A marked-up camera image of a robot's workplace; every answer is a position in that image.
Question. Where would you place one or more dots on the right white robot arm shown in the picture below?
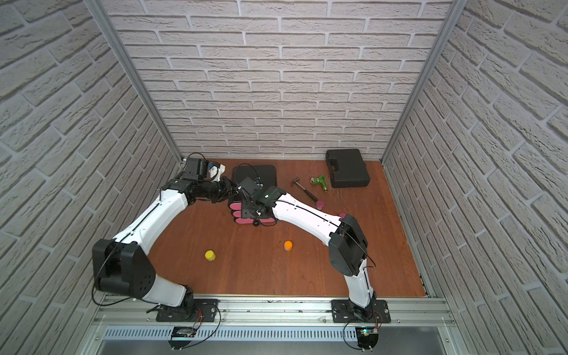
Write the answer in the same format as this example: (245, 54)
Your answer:
(347, 244)

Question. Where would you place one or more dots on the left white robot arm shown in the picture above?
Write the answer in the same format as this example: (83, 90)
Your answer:
(122, 266)

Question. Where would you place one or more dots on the yellow paint can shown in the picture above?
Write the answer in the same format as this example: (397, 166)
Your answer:
(210, 255)

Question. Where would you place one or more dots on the left controller board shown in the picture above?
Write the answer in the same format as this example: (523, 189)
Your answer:
(181, 337)

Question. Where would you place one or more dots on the black drawer cabinet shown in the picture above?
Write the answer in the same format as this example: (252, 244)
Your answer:
(264, 175)

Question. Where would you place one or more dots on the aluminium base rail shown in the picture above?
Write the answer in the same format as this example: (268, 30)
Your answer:
(241, 310)

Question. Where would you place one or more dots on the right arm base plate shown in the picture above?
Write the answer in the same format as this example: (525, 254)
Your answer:
(344, 311)

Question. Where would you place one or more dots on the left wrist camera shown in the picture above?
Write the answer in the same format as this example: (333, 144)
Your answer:
(215, 171)

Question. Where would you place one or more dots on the green toy drill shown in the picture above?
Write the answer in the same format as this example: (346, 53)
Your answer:
(319, 181)

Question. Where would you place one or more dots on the hammer with black handle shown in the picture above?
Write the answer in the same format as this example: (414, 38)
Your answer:
(296, 182)

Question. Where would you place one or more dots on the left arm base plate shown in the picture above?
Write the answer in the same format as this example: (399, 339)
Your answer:
(190, 311)

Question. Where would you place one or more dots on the pink drawer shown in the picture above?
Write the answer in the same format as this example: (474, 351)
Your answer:
(243, 214)
(238, 205)
(255, 222)

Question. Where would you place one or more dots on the aluminium frame post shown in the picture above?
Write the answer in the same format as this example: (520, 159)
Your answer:
(103, 20)
(454, 13)

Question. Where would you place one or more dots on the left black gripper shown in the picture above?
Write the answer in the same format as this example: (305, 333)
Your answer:
(223, 189)

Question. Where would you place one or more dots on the aluminium frame post left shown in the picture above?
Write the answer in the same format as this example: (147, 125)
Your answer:
(103, 20)

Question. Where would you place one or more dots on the aluminium frame post right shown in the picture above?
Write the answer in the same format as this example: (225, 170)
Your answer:
(454, 13)

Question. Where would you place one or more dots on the black tool case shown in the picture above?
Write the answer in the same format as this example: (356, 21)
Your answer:
(347, 168)

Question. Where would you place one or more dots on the controller board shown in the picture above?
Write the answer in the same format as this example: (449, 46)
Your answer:
(181, 337)
(366, 338)

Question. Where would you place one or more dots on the right controller board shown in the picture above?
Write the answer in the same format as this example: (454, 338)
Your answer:
(366, 338)

